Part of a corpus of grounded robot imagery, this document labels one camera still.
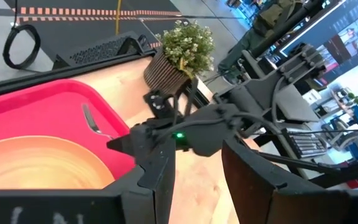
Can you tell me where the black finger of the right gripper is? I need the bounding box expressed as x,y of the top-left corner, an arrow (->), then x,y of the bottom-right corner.
106,123 -> 157,161

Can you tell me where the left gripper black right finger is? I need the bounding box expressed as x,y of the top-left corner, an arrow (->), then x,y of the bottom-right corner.
222,138 -> 358,224

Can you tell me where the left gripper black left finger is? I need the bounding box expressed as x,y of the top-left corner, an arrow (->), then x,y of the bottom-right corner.
0,139 -> 177,224

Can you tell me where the orange round plate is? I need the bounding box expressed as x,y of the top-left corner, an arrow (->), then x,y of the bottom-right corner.
0,135 -> 116,193

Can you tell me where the red plastic serving tray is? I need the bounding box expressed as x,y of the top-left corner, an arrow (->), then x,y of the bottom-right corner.
0,79 -> 136,181

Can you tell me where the black computer keyboard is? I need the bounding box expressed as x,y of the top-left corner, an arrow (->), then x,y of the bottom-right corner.
283,129 -> 328,159

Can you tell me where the potted plant slatted planter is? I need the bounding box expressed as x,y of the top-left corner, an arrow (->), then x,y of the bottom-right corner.
143,20 -> 216,96

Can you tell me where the black perforated metal base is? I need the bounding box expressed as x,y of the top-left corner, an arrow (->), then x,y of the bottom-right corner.
53,30 -> 155,70

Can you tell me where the person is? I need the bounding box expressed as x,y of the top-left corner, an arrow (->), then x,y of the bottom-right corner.
218,0 -> 295,78

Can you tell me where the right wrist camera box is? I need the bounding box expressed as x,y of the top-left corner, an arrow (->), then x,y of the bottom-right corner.
143,89 -> 175,119

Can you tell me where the thin yellow cable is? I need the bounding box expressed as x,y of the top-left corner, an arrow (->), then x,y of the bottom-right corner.
114,0 -> 123,35

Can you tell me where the black coiled cable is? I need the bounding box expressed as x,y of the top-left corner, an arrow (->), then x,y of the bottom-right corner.
2,24 -> 42,70

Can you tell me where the large wall display screen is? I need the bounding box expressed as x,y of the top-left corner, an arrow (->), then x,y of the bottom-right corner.
278,0 -> 358,85

